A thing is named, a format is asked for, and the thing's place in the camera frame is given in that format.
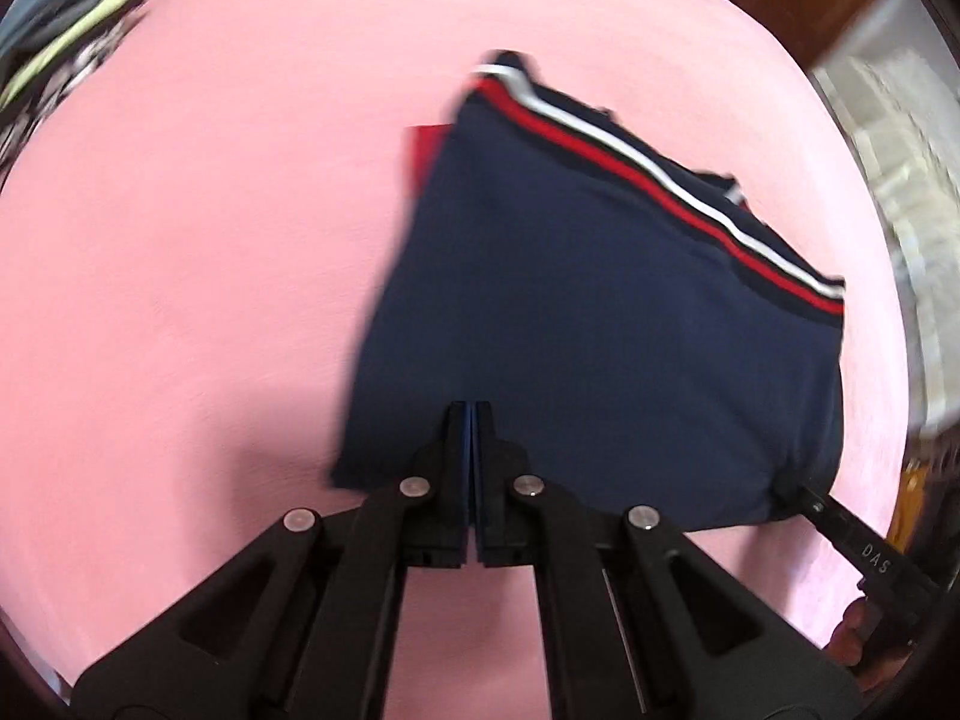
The navy and red varsity jacket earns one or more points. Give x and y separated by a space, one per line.
585 315

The pink fleece bed blanket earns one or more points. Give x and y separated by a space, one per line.
195 277

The folded pale yellow garment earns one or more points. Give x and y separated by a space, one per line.
67 45

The person's right hand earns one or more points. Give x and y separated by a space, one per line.
855 634

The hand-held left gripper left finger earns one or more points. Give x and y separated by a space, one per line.
459 465

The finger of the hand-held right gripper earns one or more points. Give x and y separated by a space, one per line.
870 555

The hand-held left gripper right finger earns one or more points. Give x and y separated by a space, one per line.
484 465

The wooden drawer cabinet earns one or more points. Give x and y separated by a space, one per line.
930 495

